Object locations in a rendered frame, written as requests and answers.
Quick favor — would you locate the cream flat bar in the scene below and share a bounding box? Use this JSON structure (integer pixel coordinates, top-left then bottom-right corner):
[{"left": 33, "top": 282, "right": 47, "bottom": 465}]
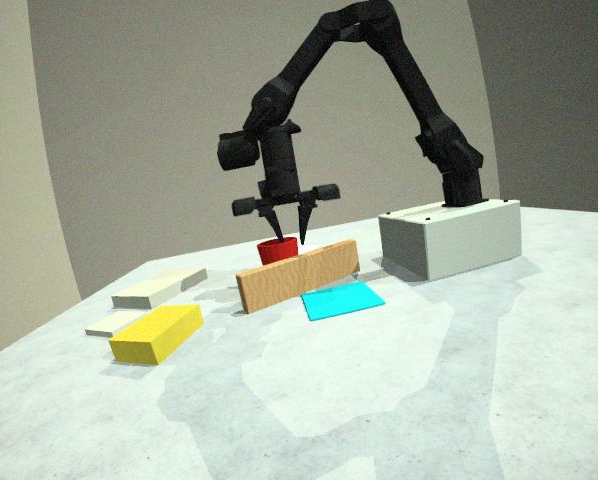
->
[{"left": 111, "top": 268, "right": 208, "bottom": 309}]

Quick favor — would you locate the wooden plank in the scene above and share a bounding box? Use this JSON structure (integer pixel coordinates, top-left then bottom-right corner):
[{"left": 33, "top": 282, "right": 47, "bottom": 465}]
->
[{"left": 235, "top": 239, "right": 360, "bottom": 314}]

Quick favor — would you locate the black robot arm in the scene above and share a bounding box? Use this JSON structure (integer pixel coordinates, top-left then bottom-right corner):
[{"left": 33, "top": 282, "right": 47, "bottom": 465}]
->
[{"left": 217, "top": 0, "right": 489, "bottom": 207}]

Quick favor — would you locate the pale cream flat slab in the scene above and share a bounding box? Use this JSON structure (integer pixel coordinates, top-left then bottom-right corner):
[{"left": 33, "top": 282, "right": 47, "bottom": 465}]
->
[{"left": 84, "top": 311, "right": 147, "bottom": 338}]

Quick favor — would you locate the red cup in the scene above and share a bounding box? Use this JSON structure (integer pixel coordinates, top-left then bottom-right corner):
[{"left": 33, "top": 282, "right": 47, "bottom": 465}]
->
[{"left": 256, "top": 237, "right": 298, "bottom": 266}]

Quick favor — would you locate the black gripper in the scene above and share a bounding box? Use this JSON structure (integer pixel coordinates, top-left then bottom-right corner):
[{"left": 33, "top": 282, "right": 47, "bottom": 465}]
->
[{"left": 231, "top": 158, "right": 341, "bottom": 245}]

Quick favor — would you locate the yellow rectangular block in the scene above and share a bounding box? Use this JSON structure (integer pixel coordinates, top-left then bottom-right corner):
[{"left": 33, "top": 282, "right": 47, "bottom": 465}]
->
[{"left": 108, "top": 304, "right": 204, "bottom": 365}]

